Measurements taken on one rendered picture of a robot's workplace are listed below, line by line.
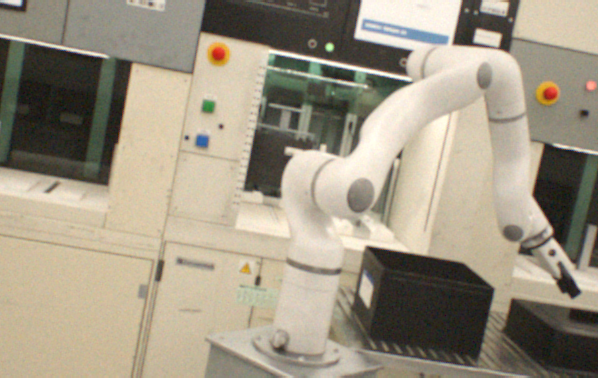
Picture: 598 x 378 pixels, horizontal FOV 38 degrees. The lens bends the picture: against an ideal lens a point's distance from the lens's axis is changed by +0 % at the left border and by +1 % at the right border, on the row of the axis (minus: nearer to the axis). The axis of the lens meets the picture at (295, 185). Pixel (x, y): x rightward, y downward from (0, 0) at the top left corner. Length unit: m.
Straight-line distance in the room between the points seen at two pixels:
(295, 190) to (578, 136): 1.13
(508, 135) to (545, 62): 0.58
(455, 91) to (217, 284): 1.02
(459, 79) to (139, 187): 1.04
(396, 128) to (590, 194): 1.52
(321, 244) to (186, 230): 0.81
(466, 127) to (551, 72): 0.31
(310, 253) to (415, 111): 0.38
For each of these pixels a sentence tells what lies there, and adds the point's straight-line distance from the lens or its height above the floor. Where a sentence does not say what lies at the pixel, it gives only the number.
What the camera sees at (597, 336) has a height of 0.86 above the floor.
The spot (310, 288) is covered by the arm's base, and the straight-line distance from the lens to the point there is 1.77.
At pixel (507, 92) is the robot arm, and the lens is 2.04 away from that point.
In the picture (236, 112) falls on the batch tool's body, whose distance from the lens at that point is 2.45.
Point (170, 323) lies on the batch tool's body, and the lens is 2.56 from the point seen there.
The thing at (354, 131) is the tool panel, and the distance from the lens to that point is 3.37.
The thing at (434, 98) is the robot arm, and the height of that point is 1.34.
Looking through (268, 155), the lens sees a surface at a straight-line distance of 2.98.
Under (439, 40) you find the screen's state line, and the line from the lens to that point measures 2.53.
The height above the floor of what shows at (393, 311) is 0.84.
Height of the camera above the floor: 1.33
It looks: 7 degrees down
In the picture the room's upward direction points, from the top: 11 degrees clockwise
